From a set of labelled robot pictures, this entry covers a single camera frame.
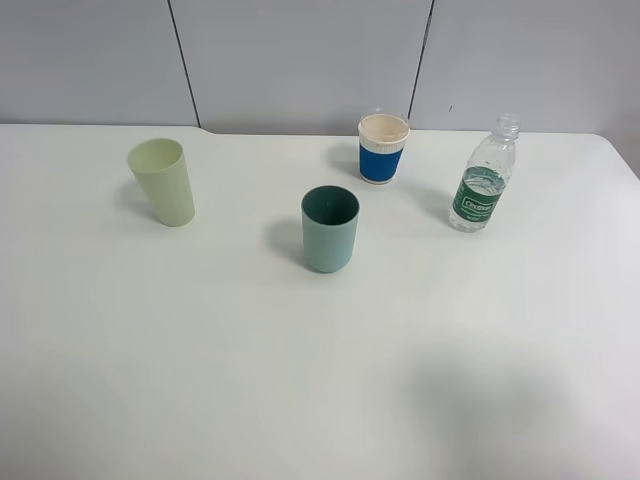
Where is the teal plastic cup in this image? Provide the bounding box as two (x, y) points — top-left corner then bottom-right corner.
(301, 185), (360, 273)

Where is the clear water bottle green label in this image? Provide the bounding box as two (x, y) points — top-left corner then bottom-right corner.
(448, 113), (521, 233)

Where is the blue sleeved paper cup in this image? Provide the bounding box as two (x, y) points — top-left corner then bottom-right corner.
(358, 109), (410, 185)

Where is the pale green plastic cup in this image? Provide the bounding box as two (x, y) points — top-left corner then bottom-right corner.
(127, 138), (195, 227)

